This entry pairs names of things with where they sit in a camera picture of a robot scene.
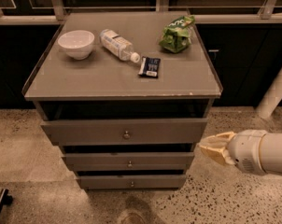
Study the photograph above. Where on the grey drawer cabinet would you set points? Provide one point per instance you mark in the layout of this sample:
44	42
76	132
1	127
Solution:
104	87

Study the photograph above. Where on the white ceramic bowl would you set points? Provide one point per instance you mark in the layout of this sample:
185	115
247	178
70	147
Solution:
77	44

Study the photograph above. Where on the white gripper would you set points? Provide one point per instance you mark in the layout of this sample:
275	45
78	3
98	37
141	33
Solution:
245	149

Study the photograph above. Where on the grey bottom drawer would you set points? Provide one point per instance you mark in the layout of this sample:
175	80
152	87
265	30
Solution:
132	181

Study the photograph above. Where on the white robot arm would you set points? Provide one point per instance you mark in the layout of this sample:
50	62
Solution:
271	143

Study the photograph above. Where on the grey middle drawer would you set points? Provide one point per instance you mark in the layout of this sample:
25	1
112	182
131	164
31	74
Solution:
128	161

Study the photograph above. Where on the green chip bag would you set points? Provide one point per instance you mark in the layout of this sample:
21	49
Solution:
176	35

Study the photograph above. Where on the dark blue snack packet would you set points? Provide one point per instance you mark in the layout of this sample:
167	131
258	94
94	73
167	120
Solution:
149	67

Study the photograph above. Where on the metal railing frame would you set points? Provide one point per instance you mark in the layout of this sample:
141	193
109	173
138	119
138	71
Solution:
205	11

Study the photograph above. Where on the grey top drawer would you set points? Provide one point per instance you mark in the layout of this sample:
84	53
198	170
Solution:
123	131

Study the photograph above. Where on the grey drawer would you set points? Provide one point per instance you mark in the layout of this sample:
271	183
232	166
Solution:
128	161
132	181
123	131

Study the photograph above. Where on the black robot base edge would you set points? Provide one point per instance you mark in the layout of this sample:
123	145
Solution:
5	198

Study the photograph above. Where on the clear plastic water bottle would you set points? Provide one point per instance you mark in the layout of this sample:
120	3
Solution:
119	46

